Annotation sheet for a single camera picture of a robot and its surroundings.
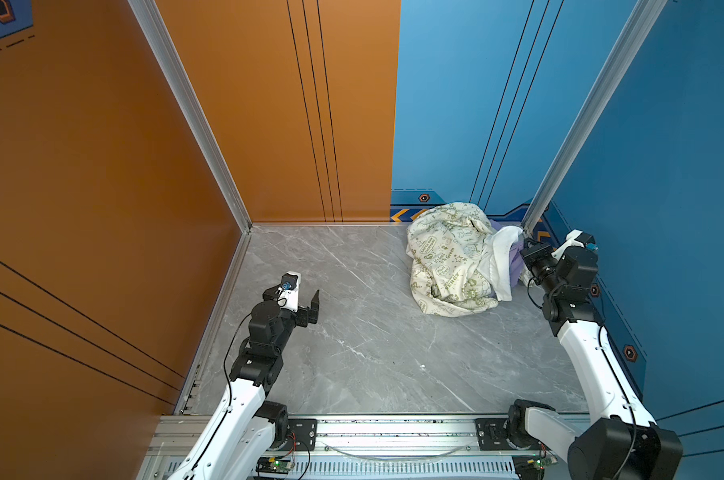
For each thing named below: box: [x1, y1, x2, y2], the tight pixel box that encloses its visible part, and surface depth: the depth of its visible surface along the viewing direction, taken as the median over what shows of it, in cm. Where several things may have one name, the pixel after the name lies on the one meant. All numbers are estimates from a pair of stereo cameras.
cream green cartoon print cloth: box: [405, 202, 498, 317], surface depth 95 cm
